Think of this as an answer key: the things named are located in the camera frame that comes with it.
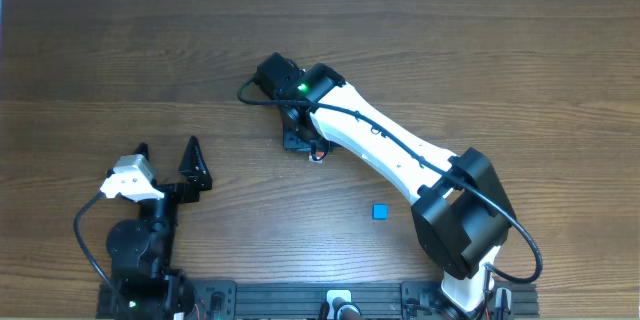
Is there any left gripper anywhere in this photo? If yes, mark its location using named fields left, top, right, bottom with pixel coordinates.
left=132, top=135, right=214, bottom=206

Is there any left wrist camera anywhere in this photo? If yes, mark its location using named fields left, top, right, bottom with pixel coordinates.
left=99, top=153, right=166, bottom=204

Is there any black cable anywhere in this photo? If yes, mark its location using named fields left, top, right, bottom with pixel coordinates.
left=73, top=192, right=121, bottom=306
left=237, top=77, right=545, bottom=284

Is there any mounting rail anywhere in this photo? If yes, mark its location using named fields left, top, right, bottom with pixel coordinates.
left=97, top=279, right=541, bottom=320

